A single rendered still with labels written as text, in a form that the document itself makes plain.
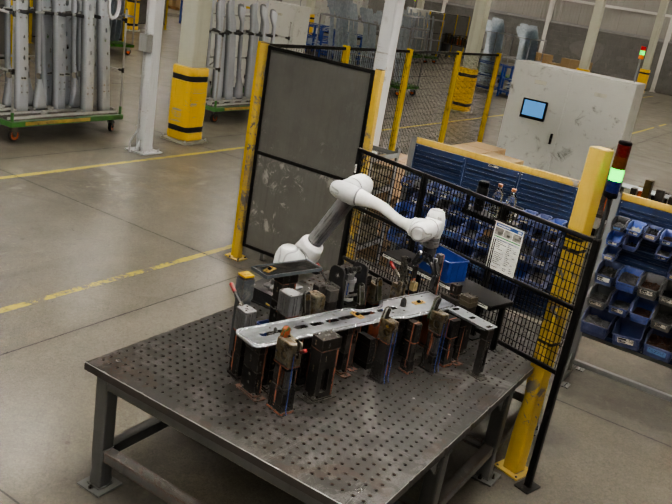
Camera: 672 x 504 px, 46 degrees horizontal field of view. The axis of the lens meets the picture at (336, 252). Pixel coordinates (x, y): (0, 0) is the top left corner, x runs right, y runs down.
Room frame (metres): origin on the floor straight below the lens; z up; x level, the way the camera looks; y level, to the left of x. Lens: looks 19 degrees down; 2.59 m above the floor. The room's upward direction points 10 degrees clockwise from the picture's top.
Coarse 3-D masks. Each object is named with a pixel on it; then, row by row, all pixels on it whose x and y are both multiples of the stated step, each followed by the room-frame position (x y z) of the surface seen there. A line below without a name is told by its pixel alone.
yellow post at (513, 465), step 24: (600, 168) 4.09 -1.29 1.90; (600, 192) 4.13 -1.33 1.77; (576, 216) 4.13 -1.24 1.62; (576, 240) 4.10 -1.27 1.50; (552, 288) 4.15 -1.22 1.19; (552, 312) 4.12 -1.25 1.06; (552, 336) 4.09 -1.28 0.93; (528, 384) 4.14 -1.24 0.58; (528, 408) 4.11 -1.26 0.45; (528, 432) 4.10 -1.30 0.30
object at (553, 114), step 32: (544, 64) 10.89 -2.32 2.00; (512, 96) 10.81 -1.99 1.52; (544, 96) 10.59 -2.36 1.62; (576, 96) 10.39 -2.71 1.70; (608, 96) 10.19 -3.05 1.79; (640, 96) 10.37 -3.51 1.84; (512, 128) 10.76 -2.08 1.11; (544, 128) 10.54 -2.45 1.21; (576, 128) 10.33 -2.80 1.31; (608, 128) 10.14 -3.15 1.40; (544, 160) 10.49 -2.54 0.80; (576, 160) 10.28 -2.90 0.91
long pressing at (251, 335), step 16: (384, 304) 3.95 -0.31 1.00; (448, 304) 4.12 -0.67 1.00; (288, 320) 3.53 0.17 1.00; (304, 320) 3.57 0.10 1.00; (320, 320) 3.60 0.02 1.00; (352, 320) 3.67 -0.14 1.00; (368, 320) 3.70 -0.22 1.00; (240, 336) 3.28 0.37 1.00; (256, 336) 3.30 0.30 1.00; (272, 336) 3.32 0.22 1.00; (304, 336) 3.39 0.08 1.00
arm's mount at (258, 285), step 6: (258, 282) 4.45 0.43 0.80; (264, 282) 4.47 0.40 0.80; (300, 282) 4.56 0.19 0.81; (258, 288) 4.37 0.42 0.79; (264, 288) 4.39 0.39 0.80; (306, 288) 4.49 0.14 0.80; (312, 288) 4.50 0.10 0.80; (258, 294) 4.36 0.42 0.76; (264, 294) 4.34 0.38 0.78; (270, 294) 4.32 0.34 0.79; (252, 300) 4.37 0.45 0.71; (258, 300) 4.35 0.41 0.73; (264, 300) 4.33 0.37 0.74; (270, 300) 4.31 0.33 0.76; (264, 306) 4.33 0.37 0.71; (300, 306) 4.40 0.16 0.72
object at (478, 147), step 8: (464, 144) 9.19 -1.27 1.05; (472, 144) 9.29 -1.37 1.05; (480, 144) 9.39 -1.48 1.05; (488, 144) 9.49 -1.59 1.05; (480, 152) 8.85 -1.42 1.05; (488, 152) 8.95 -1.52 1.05; (496, 152) 9.15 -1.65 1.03; (504, 152) 9.34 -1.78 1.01; (512, 160) 8.69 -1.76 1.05; (520, 160) 8.78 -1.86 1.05
